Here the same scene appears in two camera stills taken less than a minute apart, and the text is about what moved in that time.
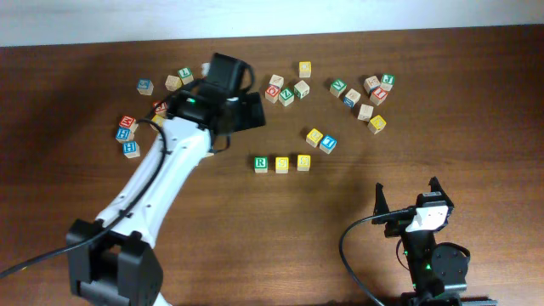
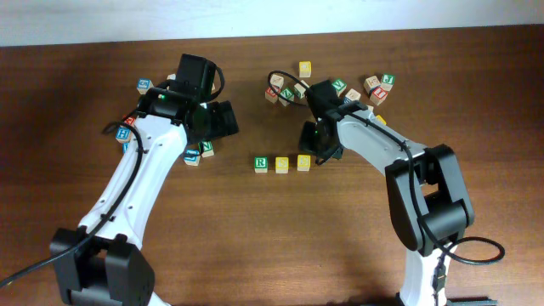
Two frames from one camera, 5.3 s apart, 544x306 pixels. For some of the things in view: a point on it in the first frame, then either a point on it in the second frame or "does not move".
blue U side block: [352, 97] does not move
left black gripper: [253, 111] -> [225, 121]
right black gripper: [395, 227] -> [308, 142]
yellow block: [303, 162] does not move
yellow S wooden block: [281, 165] does not move
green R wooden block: [261, 164] does not move
